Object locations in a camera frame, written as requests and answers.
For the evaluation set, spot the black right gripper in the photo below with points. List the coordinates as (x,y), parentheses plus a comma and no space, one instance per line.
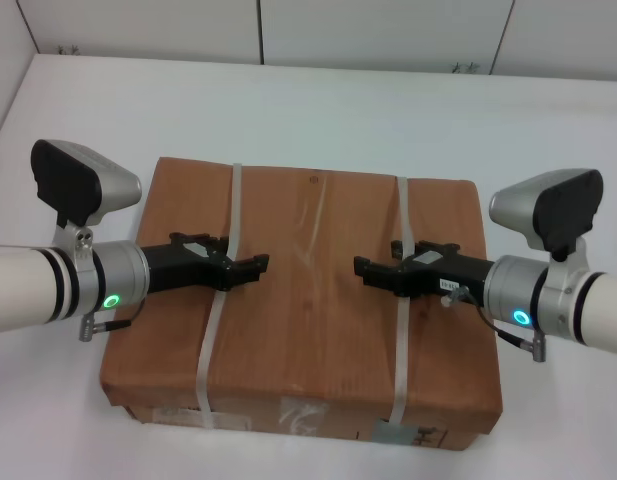
(438,272)

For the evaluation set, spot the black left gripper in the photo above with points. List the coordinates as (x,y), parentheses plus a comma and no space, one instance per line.
(180,265)

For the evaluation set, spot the brown cardboard box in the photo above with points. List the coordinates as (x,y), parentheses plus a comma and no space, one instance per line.
(308,340)

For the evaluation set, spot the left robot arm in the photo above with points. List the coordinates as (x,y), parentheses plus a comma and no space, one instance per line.
(38,287)

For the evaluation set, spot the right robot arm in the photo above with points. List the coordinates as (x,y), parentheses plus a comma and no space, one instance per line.
(563,305)

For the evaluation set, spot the pale green box label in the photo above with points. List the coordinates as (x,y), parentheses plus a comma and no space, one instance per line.
(393,431)

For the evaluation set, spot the clear packing tape strip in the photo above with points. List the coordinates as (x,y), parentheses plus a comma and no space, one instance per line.
(303,415)

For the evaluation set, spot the white shipping label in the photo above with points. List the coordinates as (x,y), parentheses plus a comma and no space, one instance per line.
(188,416)

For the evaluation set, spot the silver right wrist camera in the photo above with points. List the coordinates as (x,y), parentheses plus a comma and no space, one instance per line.
(548,210)

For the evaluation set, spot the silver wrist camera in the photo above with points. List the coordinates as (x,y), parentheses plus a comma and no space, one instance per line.
(548,210)
(80,185)

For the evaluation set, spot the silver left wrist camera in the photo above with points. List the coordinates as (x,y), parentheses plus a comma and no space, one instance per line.
(80,185)

